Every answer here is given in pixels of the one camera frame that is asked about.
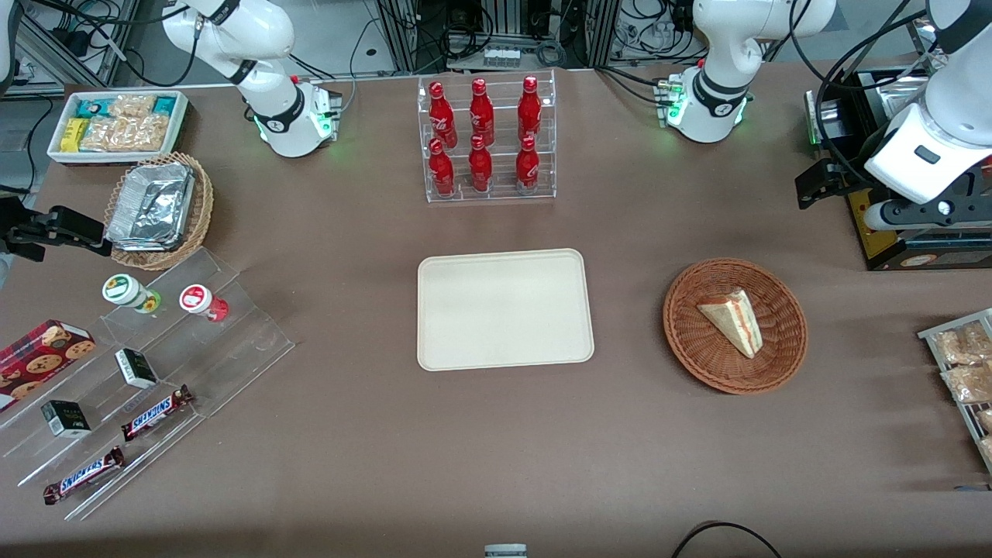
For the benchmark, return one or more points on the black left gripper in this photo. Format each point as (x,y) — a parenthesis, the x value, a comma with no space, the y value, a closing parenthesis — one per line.
(851,173)

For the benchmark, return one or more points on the snickers chocolate bar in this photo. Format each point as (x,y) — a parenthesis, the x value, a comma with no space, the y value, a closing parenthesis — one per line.
(155,414)
(84,475)

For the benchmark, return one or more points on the red cola bottle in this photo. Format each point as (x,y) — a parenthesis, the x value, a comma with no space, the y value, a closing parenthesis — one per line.
(480,167)
(442,170)
(442,116)
(527,167)
(529,108)
(481,112)

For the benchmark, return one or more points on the red label white-lid cup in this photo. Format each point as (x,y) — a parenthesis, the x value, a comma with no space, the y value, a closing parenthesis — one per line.
(198,300)

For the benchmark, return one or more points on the red cookie box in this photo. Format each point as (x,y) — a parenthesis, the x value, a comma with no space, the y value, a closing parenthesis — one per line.
(39,360)

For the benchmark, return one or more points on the clear bagged pastry pack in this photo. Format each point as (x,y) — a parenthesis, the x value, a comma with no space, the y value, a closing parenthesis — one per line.
(969,383)
(986,420)
(987,449)
(965,345)

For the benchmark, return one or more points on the green label white-lid cup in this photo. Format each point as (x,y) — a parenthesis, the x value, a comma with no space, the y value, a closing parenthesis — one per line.
(124,290)

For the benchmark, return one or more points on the round brown wicker basket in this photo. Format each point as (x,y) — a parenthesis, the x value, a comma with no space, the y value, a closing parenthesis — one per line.
(713,364)

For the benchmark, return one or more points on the black food warmer cabinet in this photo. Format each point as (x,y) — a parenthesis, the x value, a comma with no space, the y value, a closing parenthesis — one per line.
(891,248)

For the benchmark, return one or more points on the small grey device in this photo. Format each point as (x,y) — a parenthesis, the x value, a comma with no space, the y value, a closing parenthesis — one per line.
(505,551)

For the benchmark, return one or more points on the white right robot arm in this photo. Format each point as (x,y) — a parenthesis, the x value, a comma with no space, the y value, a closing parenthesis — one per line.
(271,93)

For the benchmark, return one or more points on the triangle sandwich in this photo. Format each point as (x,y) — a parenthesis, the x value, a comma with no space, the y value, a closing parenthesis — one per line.
(732,319)

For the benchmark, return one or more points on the black wrist mount bracket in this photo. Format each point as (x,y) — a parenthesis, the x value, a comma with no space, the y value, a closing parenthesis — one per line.
(821,182)
(70,229)

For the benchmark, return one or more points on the clear acrylic bottle rack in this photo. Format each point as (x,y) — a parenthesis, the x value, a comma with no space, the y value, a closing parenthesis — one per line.
(504,194)

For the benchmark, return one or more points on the small black box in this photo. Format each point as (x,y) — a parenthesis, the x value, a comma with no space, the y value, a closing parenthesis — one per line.
(65,419)
(136,368)

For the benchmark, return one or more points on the teal snack packet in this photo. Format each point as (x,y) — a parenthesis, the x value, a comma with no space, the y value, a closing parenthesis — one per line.
(91,108)
(164,105)

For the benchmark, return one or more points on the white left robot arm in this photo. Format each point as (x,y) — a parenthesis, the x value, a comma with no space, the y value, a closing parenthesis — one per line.
(717,46)

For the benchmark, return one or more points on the oval light wicker basket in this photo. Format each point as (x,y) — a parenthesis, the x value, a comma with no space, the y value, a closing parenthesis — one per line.
(203,201)

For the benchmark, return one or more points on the aluminium frame rack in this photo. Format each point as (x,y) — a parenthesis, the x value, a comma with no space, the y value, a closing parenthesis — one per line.
(403,31)

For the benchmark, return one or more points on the white snack bin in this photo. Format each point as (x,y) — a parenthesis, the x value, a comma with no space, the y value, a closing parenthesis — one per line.
(182,124)

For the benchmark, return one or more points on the beige plastic tray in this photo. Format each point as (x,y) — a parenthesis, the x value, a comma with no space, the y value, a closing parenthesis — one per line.
(504,310)

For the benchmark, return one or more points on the clear acrylic stepped display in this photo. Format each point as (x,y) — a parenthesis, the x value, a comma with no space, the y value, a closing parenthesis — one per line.
(232,349)

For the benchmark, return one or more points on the clear cracker pack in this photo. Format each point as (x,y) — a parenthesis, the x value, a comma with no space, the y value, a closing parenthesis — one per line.
(132,105)
(147,133)
(105,136)

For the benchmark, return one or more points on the aluminium foil tray stack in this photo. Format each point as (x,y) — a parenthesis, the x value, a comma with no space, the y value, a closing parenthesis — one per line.
(151,205)

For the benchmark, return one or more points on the yellow snack packet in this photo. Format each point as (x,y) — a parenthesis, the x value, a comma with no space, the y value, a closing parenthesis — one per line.
(74,135)

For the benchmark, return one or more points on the white power strip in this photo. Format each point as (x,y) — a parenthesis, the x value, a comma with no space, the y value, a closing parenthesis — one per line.
(502,56)

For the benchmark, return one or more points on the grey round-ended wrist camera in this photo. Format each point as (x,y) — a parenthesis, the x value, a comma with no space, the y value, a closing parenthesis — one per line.
(882,217)

